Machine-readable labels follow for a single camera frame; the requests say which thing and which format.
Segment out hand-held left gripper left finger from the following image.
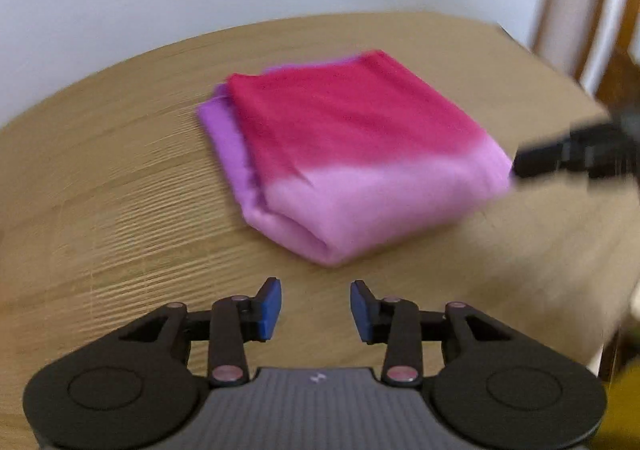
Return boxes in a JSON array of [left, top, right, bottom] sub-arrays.
[[117, 277, 283, 387]]

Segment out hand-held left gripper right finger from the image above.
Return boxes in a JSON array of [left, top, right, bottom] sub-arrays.
[[350, 279, 516, 387]]

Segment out bamboo mat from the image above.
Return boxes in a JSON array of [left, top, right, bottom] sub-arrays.
[[0, 12, 640, 436]]

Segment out yellow cloth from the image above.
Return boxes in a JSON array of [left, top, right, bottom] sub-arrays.
[[597, 365, 640, 450]]

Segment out pink purple red scarf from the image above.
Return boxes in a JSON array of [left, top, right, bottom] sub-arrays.
[[196, 50, 516, 267]]

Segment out white curtain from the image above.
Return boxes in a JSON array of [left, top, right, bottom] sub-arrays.
[[560, 0, 608, 80]]

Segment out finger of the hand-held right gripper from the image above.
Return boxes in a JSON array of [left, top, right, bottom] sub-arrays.
[[512, 119, 640, 181]]

